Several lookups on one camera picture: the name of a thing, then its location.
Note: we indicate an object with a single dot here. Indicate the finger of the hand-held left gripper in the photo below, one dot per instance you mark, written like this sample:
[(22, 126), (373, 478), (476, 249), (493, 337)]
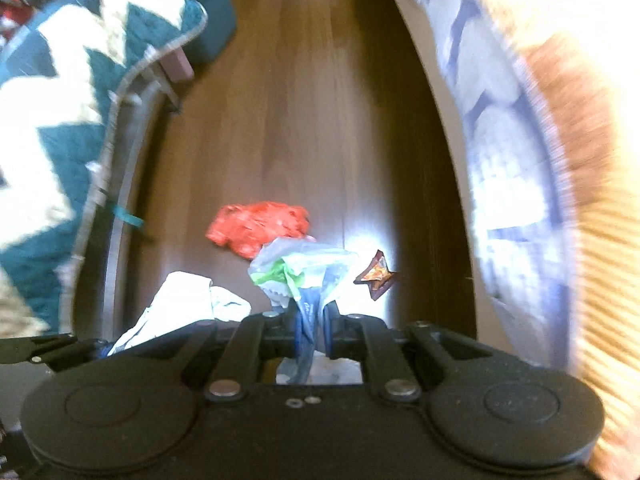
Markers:
[(35, 350)]

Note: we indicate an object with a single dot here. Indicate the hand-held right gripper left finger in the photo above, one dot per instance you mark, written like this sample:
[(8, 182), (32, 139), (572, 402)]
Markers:
[(235, 360)]

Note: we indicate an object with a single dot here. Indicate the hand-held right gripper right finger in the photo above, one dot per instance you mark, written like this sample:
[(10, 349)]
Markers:
[(385, 360)]

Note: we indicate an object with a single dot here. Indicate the white paper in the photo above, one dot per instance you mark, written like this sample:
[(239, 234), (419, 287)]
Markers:
[(175, 300)]

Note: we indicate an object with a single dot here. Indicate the grey white green wrapper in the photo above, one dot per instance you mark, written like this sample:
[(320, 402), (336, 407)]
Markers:
[(300, 265)]

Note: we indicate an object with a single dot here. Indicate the small brown foil wrapper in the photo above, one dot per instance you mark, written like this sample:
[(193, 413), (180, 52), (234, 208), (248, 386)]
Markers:
[(375, 275)]

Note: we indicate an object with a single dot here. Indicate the red crumpled plastic wrapper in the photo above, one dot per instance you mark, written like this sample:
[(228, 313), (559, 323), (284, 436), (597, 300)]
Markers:
[(260, 225)]

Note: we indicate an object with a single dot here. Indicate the teal cream chevron quilt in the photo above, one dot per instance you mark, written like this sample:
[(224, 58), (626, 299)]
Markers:
[(50, 85)]

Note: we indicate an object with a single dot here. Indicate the pink furniture leg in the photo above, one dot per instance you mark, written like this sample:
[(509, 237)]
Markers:
[(179, 65)]

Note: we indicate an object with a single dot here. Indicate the teal storage bin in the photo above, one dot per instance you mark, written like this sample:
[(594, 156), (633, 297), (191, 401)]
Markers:
[(215, 20)]

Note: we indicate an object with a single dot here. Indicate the metal bed frame rail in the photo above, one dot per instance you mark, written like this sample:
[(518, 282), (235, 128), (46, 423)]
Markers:
[(117, 240)]

